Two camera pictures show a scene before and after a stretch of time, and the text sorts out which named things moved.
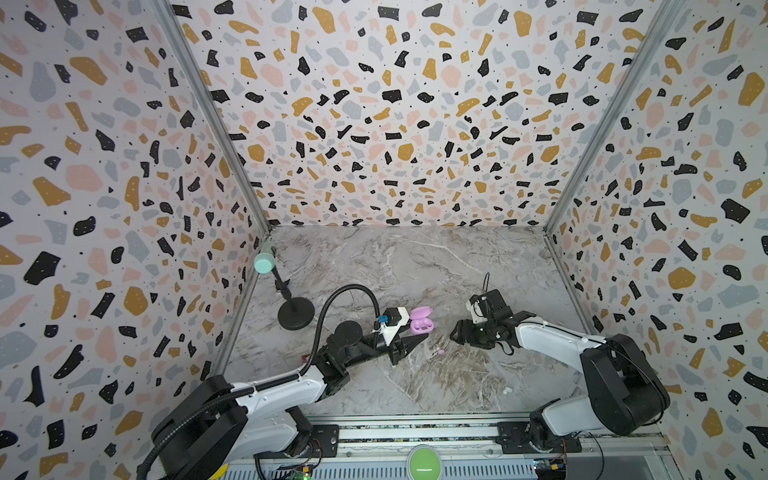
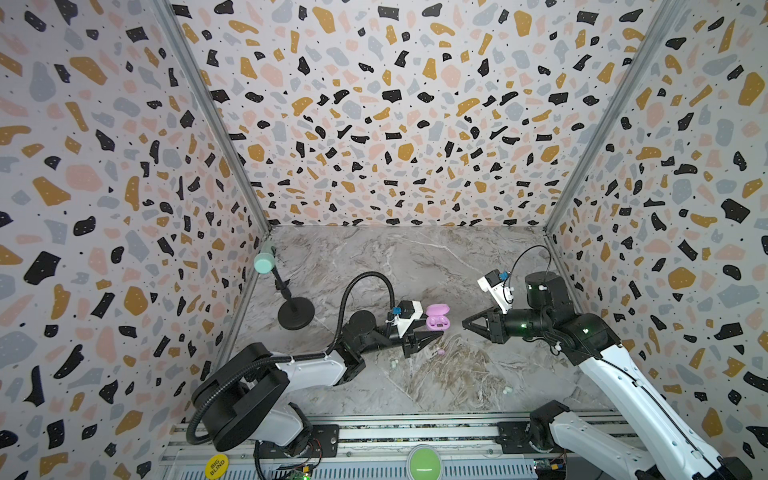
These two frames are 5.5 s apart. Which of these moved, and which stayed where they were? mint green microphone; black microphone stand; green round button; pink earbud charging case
Moved: pink earbud charging case
Stayed: green round button; mint green microphone; black microphone stand
